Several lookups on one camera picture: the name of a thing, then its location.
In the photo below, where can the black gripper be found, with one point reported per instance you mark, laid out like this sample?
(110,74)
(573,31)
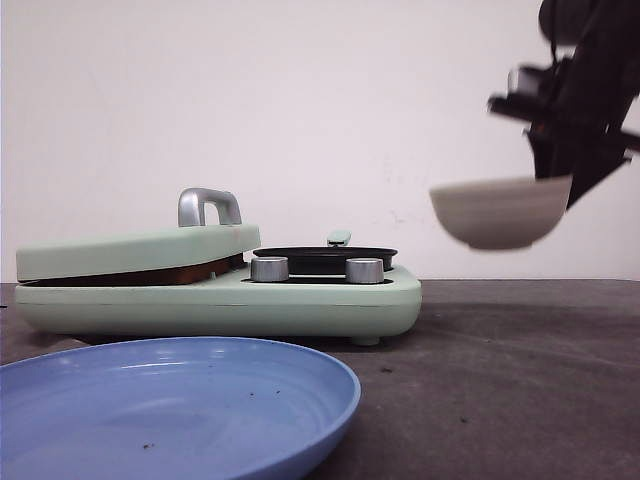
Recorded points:
(575,111)

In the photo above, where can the beige ribbed bowl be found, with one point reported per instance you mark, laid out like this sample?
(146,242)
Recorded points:
(501,214)

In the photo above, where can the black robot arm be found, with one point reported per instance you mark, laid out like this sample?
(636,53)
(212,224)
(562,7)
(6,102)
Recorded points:
(593,29)

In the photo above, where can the mint green breakfast maker base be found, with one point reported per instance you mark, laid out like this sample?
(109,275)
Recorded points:
(230,305)

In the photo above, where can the silver right knob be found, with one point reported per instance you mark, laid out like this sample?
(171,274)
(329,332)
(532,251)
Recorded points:
(365,271)

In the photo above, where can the silver knob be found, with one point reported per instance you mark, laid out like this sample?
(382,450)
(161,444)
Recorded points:
(269,269)
(365,271)

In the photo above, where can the silver left knob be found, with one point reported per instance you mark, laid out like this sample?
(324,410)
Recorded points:
(269,269)

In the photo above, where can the blue plate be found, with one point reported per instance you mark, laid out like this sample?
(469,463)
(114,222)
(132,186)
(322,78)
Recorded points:
(175,408)

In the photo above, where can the black frying pan green handle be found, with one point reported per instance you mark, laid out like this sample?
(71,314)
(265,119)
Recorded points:
(326,260)

